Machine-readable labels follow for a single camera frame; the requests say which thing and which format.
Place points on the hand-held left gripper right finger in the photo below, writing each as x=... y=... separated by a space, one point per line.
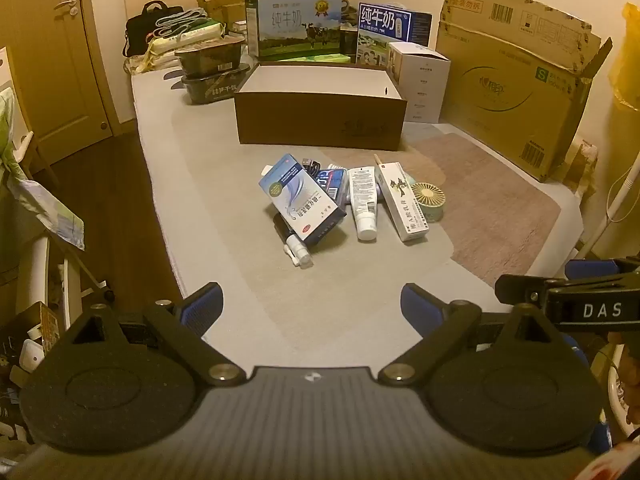
x=422 y=310

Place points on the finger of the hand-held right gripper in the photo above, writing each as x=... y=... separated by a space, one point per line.
x=525 y=289
x=587 y=269

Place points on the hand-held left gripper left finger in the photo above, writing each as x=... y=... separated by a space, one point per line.
x=202 y=310

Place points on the mint green mini fan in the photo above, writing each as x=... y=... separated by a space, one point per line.
x=429 y=199

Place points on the long white box black print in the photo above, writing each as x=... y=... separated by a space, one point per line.
x=402 y=200

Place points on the white pill bottle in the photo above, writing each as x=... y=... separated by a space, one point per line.
x=302 y=256

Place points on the white tube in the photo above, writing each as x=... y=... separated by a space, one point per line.
x=362 y=200

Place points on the blue white medicine box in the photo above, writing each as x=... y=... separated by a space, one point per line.
x=300 y=200

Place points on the clear plastic box blue label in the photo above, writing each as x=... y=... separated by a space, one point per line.
x=334 y=180

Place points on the beige brown mat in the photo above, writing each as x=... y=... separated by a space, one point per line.
x=500 y=210

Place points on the brown paper bag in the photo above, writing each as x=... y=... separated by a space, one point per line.
x=582 y=160

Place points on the white wooden chair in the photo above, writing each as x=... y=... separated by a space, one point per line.
x=30 y=270

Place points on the large brown cardboard box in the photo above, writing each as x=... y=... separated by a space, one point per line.
x=500 y=85

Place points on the green printed cloth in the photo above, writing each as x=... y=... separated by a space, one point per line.
x=30 y=185

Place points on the yellow plastic bag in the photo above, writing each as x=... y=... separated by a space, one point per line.
x=629 y=60

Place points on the white cardboard box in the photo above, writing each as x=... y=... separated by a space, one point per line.
x=425 y=90

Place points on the dark food tray box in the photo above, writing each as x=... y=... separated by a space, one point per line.
x=215 y=87
x=210 y=57

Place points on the flat green box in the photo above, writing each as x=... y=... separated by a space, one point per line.
x=320 y=58

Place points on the wooden door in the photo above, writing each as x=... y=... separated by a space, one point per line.
x=65 y=60

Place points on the blue milk carton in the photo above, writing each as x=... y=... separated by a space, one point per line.
x=385 y=25

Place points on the black laptop bag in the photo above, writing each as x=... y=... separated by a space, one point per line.
x=142 y=27

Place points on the green cow print milk carton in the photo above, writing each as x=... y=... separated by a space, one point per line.
x=295 y=25

